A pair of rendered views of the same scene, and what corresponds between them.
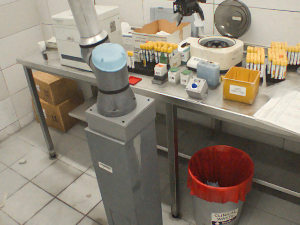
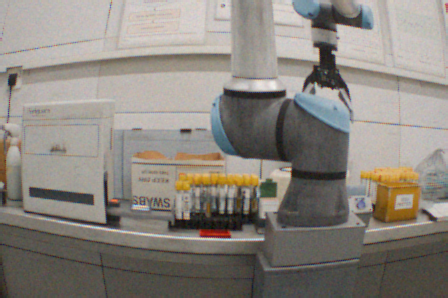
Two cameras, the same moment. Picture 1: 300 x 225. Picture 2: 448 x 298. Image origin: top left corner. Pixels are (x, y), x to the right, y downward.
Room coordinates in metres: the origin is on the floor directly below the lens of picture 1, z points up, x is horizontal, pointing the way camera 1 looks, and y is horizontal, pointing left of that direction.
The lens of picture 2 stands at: (0.03, 1.17, 1.16)
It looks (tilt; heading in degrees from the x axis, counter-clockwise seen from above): 3 degrees down; 320
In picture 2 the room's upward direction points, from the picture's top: 2 degrees clockwise
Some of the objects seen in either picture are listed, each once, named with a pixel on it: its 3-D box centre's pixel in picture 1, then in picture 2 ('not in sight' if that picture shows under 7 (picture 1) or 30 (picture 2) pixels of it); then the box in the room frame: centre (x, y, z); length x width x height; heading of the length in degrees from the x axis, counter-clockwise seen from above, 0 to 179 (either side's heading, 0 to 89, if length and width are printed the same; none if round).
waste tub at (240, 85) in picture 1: (241, 84); (398, 201); (1.14, -0.41, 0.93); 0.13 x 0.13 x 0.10; 57
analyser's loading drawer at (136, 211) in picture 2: not in sight; (131, 208); (1.52, 0.19, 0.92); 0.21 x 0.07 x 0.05; 52
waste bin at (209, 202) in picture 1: (217, 192); not in sight; (1.19, -0.35, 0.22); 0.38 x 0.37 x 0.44; 52
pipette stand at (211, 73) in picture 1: (207, 74); (347, 204); (1.27, -0.29, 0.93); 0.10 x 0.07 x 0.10; 44
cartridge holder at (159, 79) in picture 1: (161, 76); (267, 224); (1.35, -0.08, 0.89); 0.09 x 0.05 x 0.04; 143
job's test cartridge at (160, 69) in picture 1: (160, 71); (268, 212); (1.35, -0.08, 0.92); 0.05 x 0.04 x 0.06; 143
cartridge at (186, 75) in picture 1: (186, 78); not in sight; (1.28, -0.19, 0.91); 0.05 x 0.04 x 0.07; 142
